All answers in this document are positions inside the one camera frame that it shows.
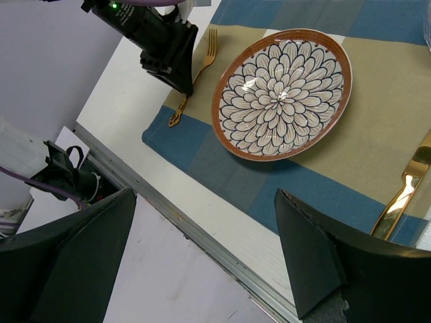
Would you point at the blue beige placemat cloth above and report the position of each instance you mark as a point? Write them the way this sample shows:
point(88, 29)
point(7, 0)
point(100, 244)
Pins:
point(356, 169)

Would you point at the gold knife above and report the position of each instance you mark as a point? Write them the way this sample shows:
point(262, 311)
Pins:
point(412, 176)

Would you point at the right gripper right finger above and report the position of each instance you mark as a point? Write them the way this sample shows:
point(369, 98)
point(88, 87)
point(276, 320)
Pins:
point(340, 274)

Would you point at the gold fork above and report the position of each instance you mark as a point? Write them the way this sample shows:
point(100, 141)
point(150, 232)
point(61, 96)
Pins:
point(207, 61)

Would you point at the clear drinking glass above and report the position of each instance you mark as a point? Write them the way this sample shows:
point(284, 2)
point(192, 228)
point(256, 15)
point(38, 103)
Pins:
point(427, 23)

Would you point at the floral patterned ceramic bowl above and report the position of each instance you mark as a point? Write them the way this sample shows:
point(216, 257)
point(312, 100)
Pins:
point(281, 95)

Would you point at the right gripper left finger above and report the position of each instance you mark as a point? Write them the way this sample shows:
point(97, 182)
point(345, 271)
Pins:
point(65, 270)

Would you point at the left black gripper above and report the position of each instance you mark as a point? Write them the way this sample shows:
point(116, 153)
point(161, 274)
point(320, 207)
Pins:
point(166, 41)

